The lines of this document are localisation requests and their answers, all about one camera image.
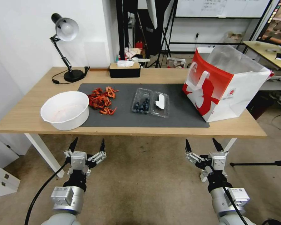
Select white tissue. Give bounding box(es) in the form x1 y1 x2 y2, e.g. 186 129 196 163
117 60 135 69

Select dark grey table mat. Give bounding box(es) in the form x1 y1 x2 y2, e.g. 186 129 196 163
77 83 210 128

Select red crayfish shell pile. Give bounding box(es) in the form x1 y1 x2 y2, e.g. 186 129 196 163
87 87 112 110

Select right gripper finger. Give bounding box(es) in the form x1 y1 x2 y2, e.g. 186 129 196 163
212 137 230 158
184 138 205 166

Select red white takeout bag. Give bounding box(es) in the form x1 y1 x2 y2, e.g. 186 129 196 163
182 45 275 123

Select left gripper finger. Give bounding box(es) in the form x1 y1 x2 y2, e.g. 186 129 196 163
62 137 79 162
88 138 107 165

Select black desk lamp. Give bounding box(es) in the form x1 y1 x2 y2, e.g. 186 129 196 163
49 13 85 83

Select black box under table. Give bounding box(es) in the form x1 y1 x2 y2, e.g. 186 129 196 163
245 91 275 120

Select whiteboard on black stand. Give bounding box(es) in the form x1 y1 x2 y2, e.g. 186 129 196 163
165 0 281 53

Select white cabinet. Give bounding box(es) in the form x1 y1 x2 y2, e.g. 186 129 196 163
0 131 33 200

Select clear plastic takeout container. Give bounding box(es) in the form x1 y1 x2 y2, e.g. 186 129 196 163
131 87 170 118

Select white round bowl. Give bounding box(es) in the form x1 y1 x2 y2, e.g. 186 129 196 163
40 91 90 131

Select white plastic bag on floor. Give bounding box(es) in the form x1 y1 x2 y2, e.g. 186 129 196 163
166 57 187 70

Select black stand leg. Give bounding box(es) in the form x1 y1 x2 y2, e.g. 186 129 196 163
229 159 281 168

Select dark blueberries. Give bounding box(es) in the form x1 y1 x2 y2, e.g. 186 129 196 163
133 92 151 113

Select black metal rack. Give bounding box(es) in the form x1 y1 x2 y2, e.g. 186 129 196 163
115 0 139 62

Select display screen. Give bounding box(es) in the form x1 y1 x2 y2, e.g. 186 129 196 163
257 0 281 47

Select wooden table with white legs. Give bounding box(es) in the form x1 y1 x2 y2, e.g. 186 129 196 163
0 67 268 178

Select black tripod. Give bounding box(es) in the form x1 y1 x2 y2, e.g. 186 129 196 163
146 0 178 69

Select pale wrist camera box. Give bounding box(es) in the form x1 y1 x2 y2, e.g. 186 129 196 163
209 152 226 173
70 151 88 172

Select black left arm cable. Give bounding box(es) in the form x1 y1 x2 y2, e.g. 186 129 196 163
24 163 69 225

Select black tissue box wooden lid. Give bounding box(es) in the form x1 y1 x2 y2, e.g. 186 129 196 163
108 62 141 79

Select yellow side table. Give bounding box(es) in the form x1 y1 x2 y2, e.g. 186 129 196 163
242 41 281 73

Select black lamp cable with switch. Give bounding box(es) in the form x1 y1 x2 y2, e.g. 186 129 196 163
52 66 91 85

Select white softbox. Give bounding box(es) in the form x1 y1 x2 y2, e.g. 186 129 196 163
145 0 159 30

